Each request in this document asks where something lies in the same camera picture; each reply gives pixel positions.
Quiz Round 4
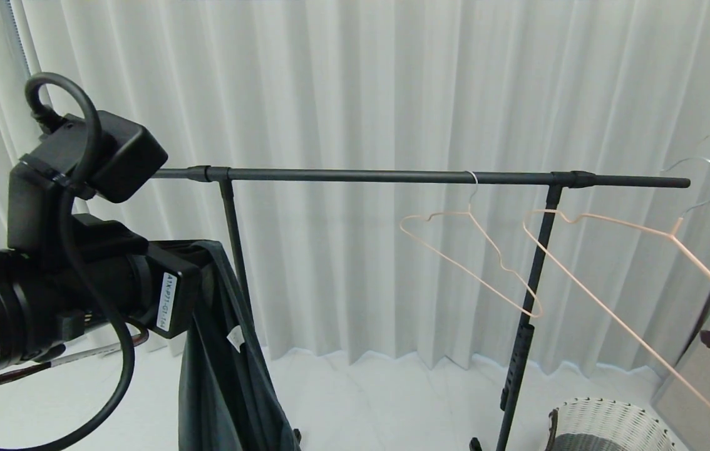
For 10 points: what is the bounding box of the pink clothes hanger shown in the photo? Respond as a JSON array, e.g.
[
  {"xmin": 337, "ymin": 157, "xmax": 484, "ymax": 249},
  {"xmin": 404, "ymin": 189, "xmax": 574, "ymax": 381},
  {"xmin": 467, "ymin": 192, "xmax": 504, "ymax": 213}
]
[
  {"xmin": 523, "ymin": 157, "xmax": 710, "ymax": 449},
  {"xmin": 400, "ymin": 170, "xmax": 544, "ymax": 318}
]

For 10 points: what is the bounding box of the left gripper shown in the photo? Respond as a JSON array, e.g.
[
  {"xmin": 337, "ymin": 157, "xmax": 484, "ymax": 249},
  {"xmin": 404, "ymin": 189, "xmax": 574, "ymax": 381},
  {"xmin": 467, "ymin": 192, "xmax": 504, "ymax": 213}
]
[{"xmin": 0, "ymin": 241, "xmax": 202, "ymax": 371}]

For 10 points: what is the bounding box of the white laundry basket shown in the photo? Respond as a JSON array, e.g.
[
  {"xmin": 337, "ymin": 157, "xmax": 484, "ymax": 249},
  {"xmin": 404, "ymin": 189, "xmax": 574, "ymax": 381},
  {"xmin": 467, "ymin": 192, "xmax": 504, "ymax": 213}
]
[{"xmin": 546, "ymin": 398, "xmax": 681, "ymax": 451}]

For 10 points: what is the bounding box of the dark grey shirt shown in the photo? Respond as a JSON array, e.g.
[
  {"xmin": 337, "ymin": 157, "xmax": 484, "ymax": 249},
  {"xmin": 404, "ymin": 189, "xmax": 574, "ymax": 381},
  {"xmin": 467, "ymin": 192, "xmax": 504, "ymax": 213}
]
[{"xmin": 178, "ymin": 240, "xmax": 303, "ymax": 451}]

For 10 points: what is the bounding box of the black clothes rack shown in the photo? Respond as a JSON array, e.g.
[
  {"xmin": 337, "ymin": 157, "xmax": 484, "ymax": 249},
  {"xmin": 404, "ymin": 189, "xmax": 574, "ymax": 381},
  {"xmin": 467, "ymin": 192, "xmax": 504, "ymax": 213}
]
[{"xmin": 152, "ymin": 165, "xmax": 691, "ymax": 451}]

